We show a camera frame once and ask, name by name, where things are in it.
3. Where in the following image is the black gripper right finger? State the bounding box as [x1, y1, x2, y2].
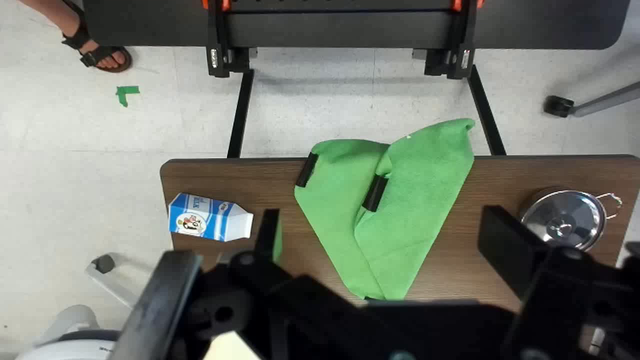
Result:
[478, 205, 547, 299]

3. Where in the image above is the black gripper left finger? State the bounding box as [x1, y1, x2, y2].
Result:
[254, 208, 281, 261]

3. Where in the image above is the silver pot lid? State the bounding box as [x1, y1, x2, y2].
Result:
[517, 187, 607, 251]

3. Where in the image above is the green towel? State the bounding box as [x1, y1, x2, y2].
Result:
[293, 118, 474, 299]

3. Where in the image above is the brown folding table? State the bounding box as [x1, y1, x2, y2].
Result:
[160, 155, 640, 310]

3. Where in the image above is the blue white milk carton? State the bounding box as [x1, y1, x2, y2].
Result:
[168, 192, 254, 242]

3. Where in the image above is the green tape floor marker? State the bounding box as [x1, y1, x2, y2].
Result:
[115, 86, 140, 108]

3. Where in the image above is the person foot in sandal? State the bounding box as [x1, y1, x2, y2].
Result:
[20, 0, 132, 73]

